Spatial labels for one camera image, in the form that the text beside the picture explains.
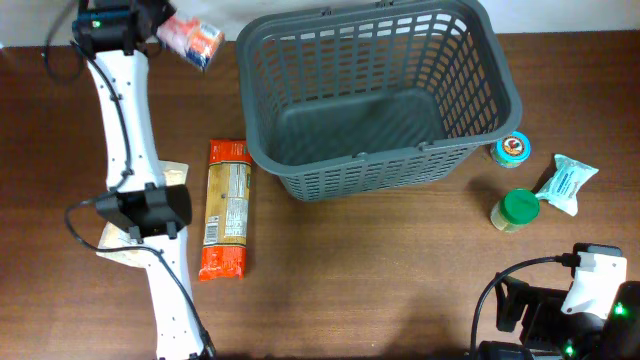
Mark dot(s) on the orange spaghetti packet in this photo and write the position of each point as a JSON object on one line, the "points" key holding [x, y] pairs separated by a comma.
{"points": [[224, 249]]}

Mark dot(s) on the light green wipes packet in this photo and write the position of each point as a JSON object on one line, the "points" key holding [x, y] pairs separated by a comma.
{"points": [[561, 189]]}

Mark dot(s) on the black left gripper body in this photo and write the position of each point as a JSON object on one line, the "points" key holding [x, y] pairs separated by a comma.
{"points": [[162, 9]]}

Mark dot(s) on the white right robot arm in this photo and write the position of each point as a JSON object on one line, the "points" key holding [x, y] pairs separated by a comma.
{"points": [[617, 337]]}

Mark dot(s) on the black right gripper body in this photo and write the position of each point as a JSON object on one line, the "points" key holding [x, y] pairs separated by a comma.
{"points": [[570, 335]]}

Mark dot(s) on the grey plastic shopping basket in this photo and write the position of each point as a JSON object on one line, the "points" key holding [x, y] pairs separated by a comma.
{"points": [[340, 101]]}

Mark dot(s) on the beige powder pouch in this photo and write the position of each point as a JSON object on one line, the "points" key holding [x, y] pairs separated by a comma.
{"points": [[112, 237]]}

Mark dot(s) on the Kleenex tissue multipack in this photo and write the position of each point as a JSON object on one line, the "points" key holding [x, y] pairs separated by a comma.
{"points": [[194, 40]]}

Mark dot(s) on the blue rooster tin can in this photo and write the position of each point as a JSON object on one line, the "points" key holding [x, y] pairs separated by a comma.
{"points": [[512, 150]]}

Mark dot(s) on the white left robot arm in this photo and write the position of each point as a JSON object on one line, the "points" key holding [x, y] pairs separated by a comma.
{"points": [[138, 200]]}

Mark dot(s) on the green lid glass jar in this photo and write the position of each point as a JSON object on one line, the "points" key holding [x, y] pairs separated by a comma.
{"points": [[517, 209]]}

